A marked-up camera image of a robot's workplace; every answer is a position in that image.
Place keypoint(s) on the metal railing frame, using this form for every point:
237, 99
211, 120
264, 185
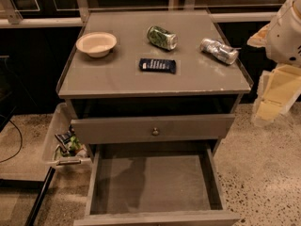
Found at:
47, 12

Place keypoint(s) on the white paper bowl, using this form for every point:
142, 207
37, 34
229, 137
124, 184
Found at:
96, 44

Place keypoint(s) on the grey top drawer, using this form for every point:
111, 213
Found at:
139, 129

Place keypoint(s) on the green soda can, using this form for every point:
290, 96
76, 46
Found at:
162, 38

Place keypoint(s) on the blue rxbar blueberry bar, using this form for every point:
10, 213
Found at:
157, 65

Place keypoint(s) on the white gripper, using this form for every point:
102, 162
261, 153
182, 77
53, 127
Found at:
286, 39

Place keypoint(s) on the open grey middle drawer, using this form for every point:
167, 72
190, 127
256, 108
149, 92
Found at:
155, 184

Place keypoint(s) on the round brass drawer knob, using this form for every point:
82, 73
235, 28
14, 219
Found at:
155, 132

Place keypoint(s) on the grey drawer cabinet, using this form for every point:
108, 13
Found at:
114, 87

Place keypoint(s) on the silver soda can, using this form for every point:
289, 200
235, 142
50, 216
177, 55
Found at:
219, 50

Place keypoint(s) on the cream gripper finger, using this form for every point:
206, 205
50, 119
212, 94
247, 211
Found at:
266, 109

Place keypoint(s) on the clear plastic bin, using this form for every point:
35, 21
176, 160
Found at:
59, 125

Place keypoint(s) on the snack packets in bin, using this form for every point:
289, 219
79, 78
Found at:
69, 145

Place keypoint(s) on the black floor bar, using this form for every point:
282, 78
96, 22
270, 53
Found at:
39, 200

